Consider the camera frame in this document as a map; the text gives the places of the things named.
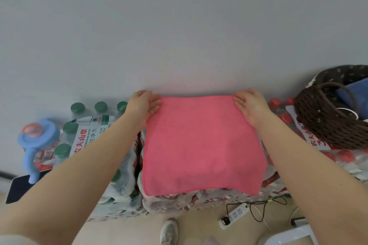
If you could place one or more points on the white zip tie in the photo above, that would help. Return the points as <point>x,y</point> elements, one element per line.
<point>349,111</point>

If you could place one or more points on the pink towel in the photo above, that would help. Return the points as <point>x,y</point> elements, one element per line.
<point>201,147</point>

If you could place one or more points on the blue towel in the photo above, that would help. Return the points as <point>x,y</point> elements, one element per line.
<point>355,94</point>

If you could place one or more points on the person's right hand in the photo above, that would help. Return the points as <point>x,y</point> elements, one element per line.
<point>254,108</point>

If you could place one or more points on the person's left forearm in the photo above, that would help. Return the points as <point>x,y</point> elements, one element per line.
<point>72,181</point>

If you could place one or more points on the stack of bottled water packs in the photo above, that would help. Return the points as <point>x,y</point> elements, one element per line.
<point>126,184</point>

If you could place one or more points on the black smartphone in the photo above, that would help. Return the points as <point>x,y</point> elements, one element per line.
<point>17,190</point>

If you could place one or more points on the person's left shoe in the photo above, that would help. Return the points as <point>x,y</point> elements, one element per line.
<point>169,233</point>

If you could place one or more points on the white shirt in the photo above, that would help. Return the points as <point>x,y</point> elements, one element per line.
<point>14,240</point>

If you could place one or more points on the person's right forearm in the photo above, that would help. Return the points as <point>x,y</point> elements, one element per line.
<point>310,181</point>

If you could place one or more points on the clear jug with blue lid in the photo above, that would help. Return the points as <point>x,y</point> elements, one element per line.
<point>38,135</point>

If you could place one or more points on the white power strip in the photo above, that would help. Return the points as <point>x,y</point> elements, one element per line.
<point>234,216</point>

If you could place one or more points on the white gym frame grey panel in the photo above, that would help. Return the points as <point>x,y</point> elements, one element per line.
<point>287,237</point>

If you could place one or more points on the brown wicker basket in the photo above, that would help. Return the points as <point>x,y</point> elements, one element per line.
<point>322,127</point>

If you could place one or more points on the person's left hand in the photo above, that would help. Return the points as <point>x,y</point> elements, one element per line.
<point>142,107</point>

